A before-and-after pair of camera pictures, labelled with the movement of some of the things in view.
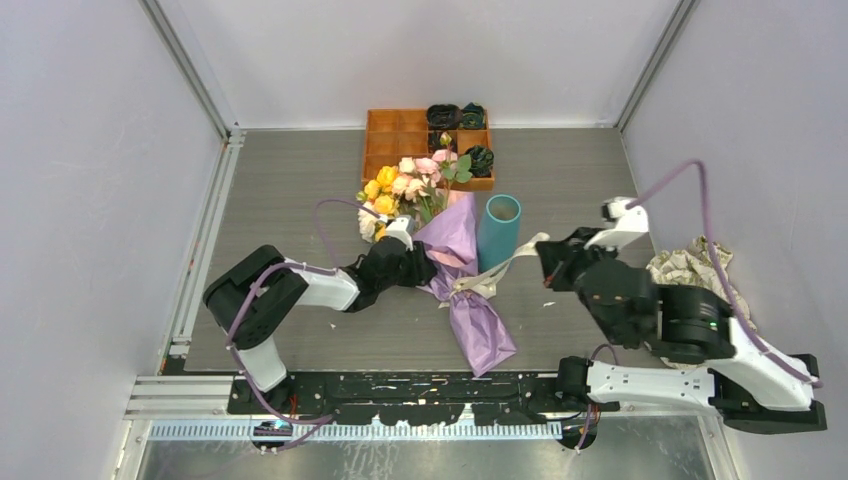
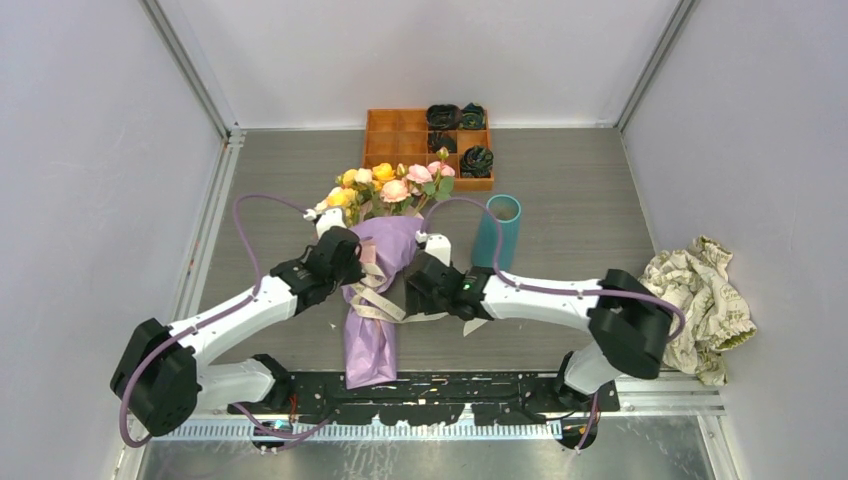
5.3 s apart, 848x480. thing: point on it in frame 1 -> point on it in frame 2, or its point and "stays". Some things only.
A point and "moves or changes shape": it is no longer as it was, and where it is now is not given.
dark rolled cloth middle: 435,144 stays
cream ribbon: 486,283 -> 364,303
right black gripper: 555,256 -> 423,305
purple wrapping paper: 453,233 -> 369,334
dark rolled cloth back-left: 444,117 stays
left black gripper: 420,269 -> 355,272
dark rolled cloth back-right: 473,116 stays
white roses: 397,229 -> 326,219
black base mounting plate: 419,398 stays
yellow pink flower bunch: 417,188 moves or changes shape
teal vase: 498,231 stays
